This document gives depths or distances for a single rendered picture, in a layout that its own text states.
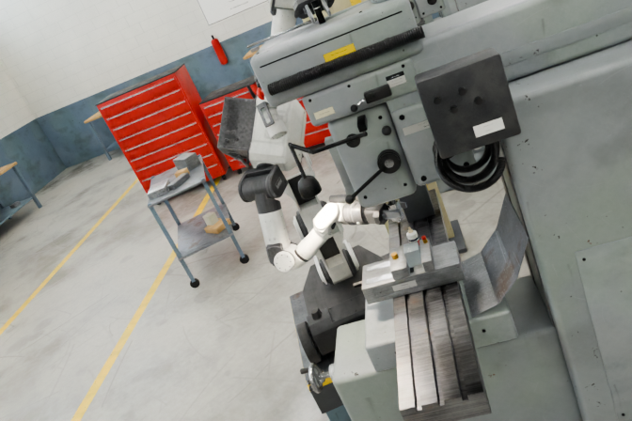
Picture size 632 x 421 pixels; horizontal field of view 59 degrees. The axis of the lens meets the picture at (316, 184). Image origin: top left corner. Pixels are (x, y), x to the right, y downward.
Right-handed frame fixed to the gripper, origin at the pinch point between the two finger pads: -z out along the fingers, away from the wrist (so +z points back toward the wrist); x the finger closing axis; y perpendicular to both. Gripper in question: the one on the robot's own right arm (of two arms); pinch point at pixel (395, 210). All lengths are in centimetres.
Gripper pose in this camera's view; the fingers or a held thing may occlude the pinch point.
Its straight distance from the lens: 190.5
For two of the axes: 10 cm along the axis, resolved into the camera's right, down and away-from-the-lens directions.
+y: 3.6, 8.5, 3.7
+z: -8.1, 0.9, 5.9
